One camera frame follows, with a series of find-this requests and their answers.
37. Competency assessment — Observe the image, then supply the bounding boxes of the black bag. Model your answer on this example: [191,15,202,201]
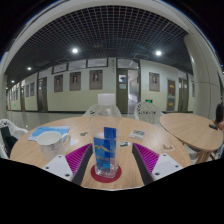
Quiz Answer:
[0,125,18,158]

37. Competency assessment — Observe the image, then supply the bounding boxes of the flat round red coaster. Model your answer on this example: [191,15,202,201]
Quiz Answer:
[90,163,123,184]

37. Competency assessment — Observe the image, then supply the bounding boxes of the framed wall pictures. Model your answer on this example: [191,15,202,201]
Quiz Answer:
[24,69,161,99]

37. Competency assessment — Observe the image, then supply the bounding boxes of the printed card pack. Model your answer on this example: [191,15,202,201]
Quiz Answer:
[129,129,147,140]

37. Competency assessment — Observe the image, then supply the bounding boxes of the blue and white paper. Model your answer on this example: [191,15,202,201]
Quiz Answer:
[27,125,77,147]

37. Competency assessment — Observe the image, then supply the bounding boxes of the round ceiling lights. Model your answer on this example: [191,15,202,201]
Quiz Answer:
[11,47,163,84]

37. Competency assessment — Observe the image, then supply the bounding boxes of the white ceramic mug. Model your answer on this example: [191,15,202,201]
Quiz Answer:
[36,130,72,163]

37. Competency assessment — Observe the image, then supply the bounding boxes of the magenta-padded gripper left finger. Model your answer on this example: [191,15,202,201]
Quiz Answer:
[41,142,94,186]

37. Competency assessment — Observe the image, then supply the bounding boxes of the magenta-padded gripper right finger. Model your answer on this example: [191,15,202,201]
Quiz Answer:
[131,142,184,186]

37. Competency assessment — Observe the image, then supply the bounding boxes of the dark corridor doors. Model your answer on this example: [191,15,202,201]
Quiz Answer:
[37,69,189,114]

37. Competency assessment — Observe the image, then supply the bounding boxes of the clear plastic water bottle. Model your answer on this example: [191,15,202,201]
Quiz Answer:
[89,93,123,179]

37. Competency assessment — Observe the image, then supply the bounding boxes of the person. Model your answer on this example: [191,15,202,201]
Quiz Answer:
[213,102,224,132]

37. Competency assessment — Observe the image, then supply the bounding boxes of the round wooden side table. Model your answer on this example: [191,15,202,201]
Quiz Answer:
[159,112,224,165]

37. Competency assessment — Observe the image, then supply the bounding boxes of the white lattice plastic chair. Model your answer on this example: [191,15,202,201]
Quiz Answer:
[0,118,29,159]
[133,101,164,125]
[82,103,99,118]

